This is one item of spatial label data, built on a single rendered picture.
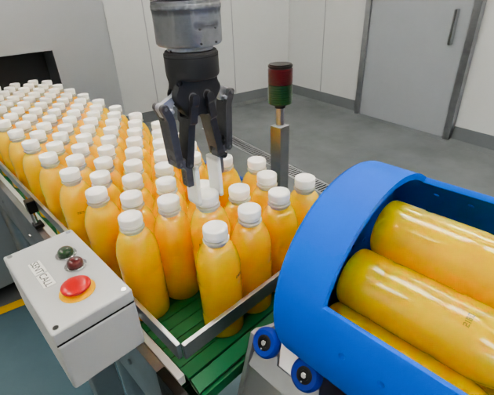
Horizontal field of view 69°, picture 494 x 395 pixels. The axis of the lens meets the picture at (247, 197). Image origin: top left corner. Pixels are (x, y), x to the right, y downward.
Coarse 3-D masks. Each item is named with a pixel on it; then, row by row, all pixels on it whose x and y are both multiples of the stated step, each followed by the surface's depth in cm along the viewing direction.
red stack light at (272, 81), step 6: (270, 72) 91; (276, 72) 90; (282, 72) 89; (288, 72) 90; (270, 78) 91; (276, 78) 90; (282, 78) 90; (288, 78) 90; (270, 84) 92; (276, 84) 91; (282, 84) 91; (288, 84) 91
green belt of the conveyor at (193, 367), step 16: (48, 224) 97; (176, 304) 70; (192, 304) 70; (272, 304) 69; (160, 320) 67; (176, 320) 67; (192, 320) 67; (256, 320) 66; (272, 320) 67; (176, 336) 64; (240, 336) 63; (208, 352) 61; (224, 352) 60; (240, 352) 61; (192, 368) 58; (208, 368) 58; (224, 368) 59; (240, 368) 61; (192, 384) 57; (208, 384) 57; (224, 384) 59
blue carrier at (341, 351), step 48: (336, 192) 40; (384, 192) 39; (432, 192) 48; (336, 240) 37; (288, 288) 40; (288, 336) 42; (336, 336) 36; (336, 384) 40; (384, 384) 33; (432, 384) 30
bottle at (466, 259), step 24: (384, 216) 42; (408, 216) 41; (432, 216) 40; (384, 240) 41; (408, 240) 40; (432, 240) 38; (456, 240) 37; (480, 240) 36; (408, 264) 40; (432, 264) 38; (456, 264) 36; (480, 264) 35; (456, 288) 37; (480, 288) 35
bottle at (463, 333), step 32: (352, 256) 42; (384, 256) 42; (352, 288) 40; (384, 288) 38; (416, 288) 37; (448, 288) 37; (384, 320) 38; (416, 320) 35; (448, 320) 34; (480, 320) 33; (448, 352) 34; (480, 352) 32
